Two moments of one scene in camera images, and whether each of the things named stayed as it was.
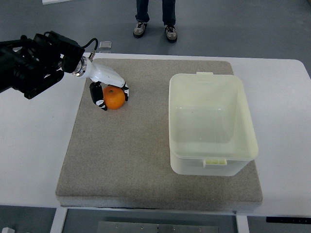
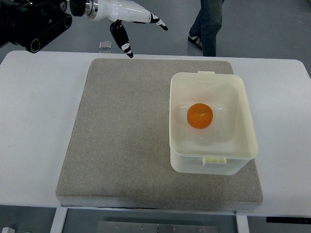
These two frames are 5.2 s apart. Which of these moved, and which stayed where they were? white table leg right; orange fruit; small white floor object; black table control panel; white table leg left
Moved: orange fruit
Stayed: white table leg right; small white floor object; black table control panel; white table leg left
